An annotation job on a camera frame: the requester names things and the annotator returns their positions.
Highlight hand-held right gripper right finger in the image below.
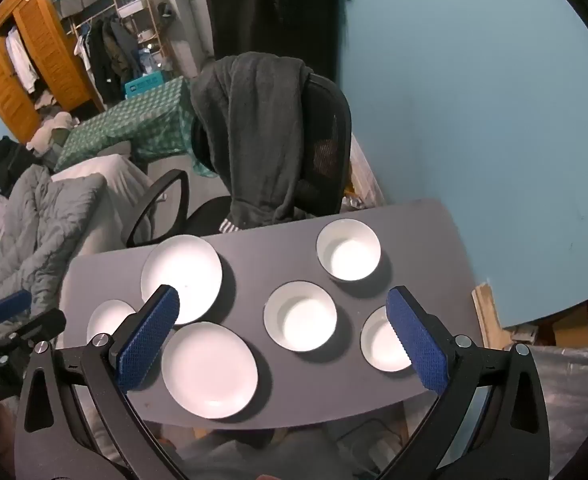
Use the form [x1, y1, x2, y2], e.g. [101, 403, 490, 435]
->
[374, 286, 552, 480]

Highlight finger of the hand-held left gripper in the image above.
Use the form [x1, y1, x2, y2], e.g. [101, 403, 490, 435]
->
[0, 289, 32, 326]
[0, 309, 67, 348]

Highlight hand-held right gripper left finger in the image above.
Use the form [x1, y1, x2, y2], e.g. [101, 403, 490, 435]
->
[14, 285, 189, 480]

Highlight white bowl dark rim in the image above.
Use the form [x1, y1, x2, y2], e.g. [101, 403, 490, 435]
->
[360, 305, 415, 373]
[316, 219, 382, 282]
[263, 280, 338, 352]

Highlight white round plate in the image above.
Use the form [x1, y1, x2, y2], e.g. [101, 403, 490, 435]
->
[86, 299, 137, 343]
[140, 234, 223, 326]
[161, 321, 259, 420]

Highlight wooden board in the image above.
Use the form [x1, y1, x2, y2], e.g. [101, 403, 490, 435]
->
[471, 282, 510, 351]

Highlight grey quilted duvet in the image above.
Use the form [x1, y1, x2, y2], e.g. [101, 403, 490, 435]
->
[0, 162, 107, 341]

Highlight silver plastic sheet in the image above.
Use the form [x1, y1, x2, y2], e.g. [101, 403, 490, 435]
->
[529, 342, 588, 480]

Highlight beige clothes pile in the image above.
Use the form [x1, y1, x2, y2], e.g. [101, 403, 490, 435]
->
[26, 110, 82, 153]

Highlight green checkered cloth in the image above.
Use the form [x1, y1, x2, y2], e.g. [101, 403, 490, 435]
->
[54, 76, 219, 178]

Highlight black mesh office chair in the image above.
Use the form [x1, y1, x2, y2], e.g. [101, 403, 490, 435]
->
[126, 72, 353, 248]

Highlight dark grey fleece blanket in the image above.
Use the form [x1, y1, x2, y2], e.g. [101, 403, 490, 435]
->
[190, 52, 311, 231]

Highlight wooden louvred wardrobe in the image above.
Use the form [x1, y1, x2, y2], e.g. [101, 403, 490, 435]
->
[0, 0, 104, 143]

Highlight white hanging shirt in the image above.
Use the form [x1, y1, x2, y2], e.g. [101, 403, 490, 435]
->
[4, 27, 40, 95]

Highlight blue plastic crate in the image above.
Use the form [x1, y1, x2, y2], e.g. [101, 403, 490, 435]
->
[124, 71, 167, 98]

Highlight hanging dark clothes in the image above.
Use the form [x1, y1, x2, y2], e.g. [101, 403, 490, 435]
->
[74, 12, 142, 106]

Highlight wooden shelf unit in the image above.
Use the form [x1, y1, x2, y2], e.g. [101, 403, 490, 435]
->
[106, 0, 175, 76]

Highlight black hanging coat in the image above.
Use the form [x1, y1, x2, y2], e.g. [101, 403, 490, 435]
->
[205, 0, 347, 86]

